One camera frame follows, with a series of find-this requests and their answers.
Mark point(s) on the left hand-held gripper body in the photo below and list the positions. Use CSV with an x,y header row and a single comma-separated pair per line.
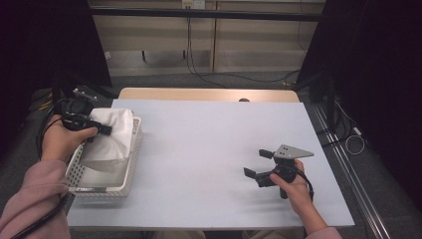
x,y
78,114

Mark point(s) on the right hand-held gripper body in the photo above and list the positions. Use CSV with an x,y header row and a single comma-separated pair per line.
x,y
285,166

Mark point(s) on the white child's shirt chick print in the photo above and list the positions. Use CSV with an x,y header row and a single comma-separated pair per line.
x,y
112,146

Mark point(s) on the white perforated plastic basket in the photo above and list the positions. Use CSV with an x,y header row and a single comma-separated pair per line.
x,y
109,181

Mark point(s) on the person's right hand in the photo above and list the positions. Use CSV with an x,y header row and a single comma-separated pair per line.
x,y
297,195

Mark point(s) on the person's left hand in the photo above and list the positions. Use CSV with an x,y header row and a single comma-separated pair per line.
x,y
63,146

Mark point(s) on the light blue table mat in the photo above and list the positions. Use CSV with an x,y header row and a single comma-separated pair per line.
x,y
215,149

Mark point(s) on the dark round table grommet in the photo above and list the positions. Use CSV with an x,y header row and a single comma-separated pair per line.
x,y
244,99

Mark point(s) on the person's right leg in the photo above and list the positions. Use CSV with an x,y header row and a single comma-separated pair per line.
x,y
268,234

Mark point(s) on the person's leg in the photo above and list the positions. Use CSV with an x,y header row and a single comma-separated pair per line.
x,y
268,234
179,235

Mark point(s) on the black curtain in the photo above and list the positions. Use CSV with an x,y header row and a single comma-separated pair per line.
x,y
40,40
381,66

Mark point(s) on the person's left leg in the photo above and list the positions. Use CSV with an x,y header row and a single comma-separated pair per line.
x,y
179,235

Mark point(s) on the black horizontal metal bar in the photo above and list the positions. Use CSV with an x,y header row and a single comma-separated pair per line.
x,y
199,14

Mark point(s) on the small white wall outlet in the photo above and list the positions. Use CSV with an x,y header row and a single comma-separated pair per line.
x,y
107,55

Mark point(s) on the aluminium floor rail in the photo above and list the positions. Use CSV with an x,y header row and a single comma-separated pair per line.
x,y
366,212

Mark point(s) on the white wall socket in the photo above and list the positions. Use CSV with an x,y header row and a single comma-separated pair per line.
x,y
198,4

